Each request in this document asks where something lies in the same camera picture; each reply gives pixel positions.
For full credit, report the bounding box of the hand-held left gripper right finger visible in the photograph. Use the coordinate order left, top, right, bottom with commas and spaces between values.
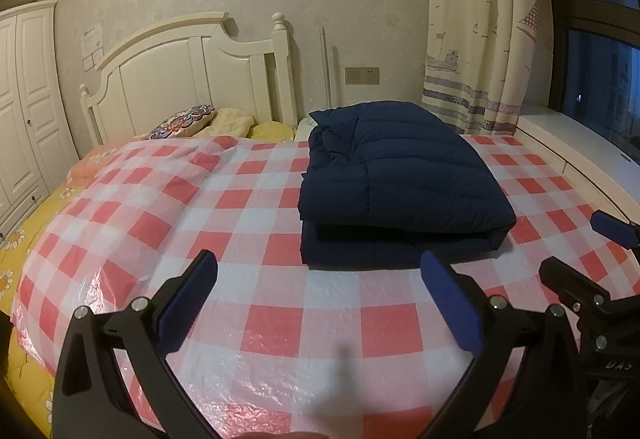
419, 249, 588, 439

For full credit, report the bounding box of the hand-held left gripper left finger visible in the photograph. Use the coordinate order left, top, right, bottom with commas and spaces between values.
52, 249, 221, 439

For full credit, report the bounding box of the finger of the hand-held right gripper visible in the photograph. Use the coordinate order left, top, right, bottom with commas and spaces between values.
539, 256, 640, 320
590, 211, 640, 250

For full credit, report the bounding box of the navy puffer jacket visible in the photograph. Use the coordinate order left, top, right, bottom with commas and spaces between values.
298, 101, 517, 268

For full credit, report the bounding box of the red white checked plastic sheet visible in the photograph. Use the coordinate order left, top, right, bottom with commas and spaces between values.
10, 134, 640, 439

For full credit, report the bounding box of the dark window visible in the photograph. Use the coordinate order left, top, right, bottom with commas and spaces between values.
540, 0, 640, 144

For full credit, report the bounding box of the yellow floral quilt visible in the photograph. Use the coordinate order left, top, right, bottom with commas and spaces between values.
0, 144, 126, 439

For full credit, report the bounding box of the patterned round-print pillow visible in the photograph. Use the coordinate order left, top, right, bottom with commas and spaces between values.
145, 105, 217, 140

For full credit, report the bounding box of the cream pillow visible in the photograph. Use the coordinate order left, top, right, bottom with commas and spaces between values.
202, 108, 256, 138

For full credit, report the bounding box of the yellow pillow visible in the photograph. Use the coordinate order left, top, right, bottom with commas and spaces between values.
248, 121, 296, 142

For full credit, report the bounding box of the white nightstand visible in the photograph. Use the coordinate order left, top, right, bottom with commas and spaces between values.
294, 116, 321, 142

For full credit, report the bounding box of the white wooden headboard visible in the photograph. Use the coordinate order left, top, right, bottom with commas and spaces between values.
80, 11, 298, 144

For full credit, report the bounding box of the white wardrobe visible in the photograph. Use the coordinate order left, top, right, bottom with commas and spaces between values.
0, 0, 81, 240

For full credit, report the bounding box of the boat print curtain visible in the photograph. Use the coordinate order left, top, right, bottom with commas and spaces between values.
421, 0, 553, 137

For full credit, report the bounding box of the white thin pole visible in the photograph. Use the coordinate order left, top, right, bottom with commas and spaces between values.
320, 26, 339, 112

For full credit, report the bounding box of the beige wall switch panel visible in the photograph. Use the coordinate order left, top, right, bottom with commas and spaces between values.
345, 66, 380, 85

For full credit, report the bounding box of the white wall notice paper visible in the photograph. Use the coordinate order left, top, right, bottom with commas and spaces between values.
81, 23, 104, 52

